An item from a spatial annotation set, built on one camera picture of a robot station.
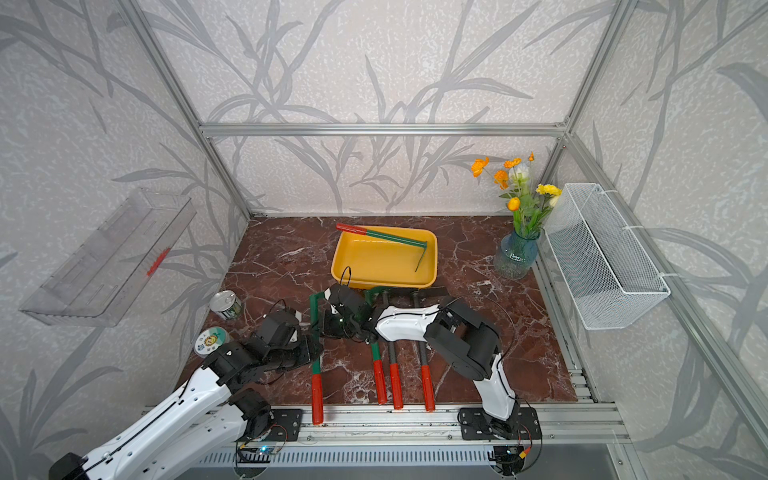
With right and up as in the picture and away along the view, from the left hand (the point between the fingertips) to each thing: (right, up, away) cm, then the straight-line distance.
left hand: (322, 352), depth 78 cm
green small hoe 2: (0, -6, -3) cm, 6 cm away
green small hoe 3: (+15, -6, +3) cm, 16 cm away
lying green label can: (-31, +3, +3) cm, 32 cm away
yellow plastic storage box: (+9, +22, +27) cm, 36 cm away
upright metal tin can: (-32, +10, +11) cm, 36 cm away
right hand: (-5, +5, +4) cm, 8 cm away
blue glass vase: (+57, +24, +16) cm, 64 cm away
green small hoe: (+15, +31, +31) cm, 46 cm away
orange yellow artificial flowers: (+58, +41, +9) cm, 71 cm away
